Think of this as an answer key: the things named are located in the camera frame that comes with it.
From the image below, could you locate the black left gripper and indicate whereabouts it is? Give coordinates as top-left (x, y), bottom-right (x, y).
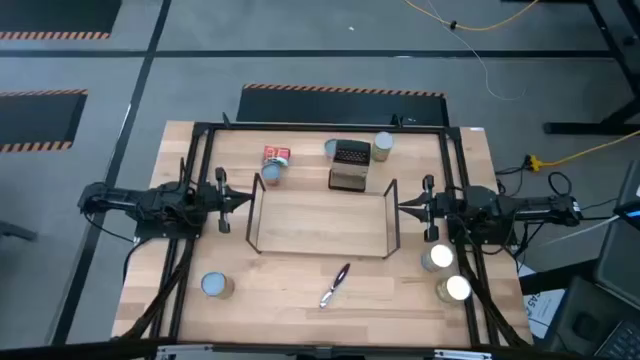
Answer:
top-left (209, 167), bottom-right (255, 235)

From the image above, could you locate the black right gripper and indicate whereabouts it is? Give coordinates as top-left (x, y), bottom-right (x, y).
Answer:
top-left (398, 174), bottom-right (446, 243)

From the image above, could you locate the grey label tin can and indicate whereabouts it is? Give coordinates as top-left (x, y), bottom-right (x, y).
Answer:
top-left (420, 243), bottom-right (455, 274)

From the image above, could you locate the red mixed fruit can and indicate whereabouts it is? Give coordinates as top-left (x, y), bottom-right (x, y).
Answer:
top-left (263, 144), bottom-right (292, 167)

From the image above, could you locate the green orange label can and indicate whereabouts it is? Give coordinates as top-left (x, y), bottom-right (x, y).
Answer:
top-left (370, 130), bottom-right (395, 163)

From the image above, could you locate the olive pineapple label can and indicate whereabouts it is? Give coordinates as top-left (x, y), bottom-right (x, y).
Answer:
top-left (200, 271), bottom-right (236, 300)

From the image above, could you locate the teal mandarin orange can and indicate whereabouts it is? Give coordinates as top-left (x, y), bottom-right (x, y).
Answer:
top-left (435, 274), bottom-right (472, 305)

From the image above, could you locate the black hazard striped floor mat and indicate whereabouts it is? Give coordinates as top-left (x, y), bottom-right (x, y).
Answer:
top-left (0, 0), bottom-right (123, 41)
top-left (0, 88), bottom-right (89, 154)
top-left (235, 83), bottom-right (450, 127)

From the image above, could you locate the white paper sheet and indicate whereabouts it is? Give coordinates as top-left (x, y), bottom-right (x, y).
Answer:
top-left (517, 262), bottom-right (569, 341)

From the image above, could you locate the black case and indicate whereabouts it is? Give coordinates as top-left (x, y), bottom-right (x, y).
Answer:
top-left (542, 275), bottom-right (621, 356)

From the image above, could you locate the dark grey laptop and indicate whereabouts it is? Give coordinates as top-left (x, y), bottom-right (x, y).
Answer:
top-left (593, 159), bottom-right (640, 311)

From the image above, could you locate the dark chair leg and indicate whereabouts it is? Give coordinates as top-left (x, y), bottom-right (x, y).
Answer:
top-left (0, 219), bottom-right (39, 242)

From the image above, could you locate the black keyboard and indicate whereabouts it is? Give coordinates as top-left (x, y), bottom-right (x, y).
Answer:
top-left (593, 319), bottom-right (640, 360)

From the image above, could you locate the metal box grater black handle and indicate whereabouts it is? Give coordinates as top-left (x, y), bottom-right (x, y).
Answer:
top-left (327, 138), bottom-right (373, 193)

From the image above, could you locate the wooden shelf black metal frame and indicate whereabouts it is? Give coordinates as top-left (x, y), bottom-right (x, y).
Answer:
top-left (245, 172), bottom-right (401, 260)

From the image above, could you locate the black aluminium table frame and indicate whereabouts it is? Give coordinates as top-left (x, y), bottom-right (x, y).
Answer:
top-left (112, 112), bottom-right (534, 350)

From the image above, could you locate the chrome kitchen tool dark handle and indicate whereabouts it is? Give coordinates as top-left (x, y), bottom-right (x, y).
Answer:
top-left (318, 262), bottom-right (352, 310)

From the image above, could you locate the black cable bundle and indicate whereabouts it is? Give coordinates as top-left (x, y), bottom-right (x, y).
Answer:
top-left (117, 238), bottom-right (197, 342)
top-left (452, 244), bottom-right (534, 349)

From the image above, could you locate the black cable loop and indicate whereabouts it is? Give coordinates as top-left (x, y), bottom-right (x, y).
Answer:
top-left (547, 171), bottom-right (574, 197)

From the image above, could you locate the thin white floor cable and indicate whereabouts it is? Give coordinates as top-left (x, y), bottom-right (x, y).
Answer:
top-left (427, 0), bottom-right (527, 101)

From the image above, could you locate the yellow floor cable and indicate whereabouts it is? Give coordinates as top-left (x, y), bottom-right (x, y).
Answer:
top-left (403, 0), bottom-right (541, 32)

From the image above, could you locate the black desk leg frame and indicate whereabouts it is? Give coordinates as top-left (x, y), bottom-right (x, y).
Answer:
top-left (543, 0), bottom-right (640, 136)

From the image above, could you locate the black camera mount rail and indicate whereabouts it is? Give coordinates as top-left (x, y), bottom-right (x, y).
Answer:
top-left (0, 338), bottom-right (551, 360)

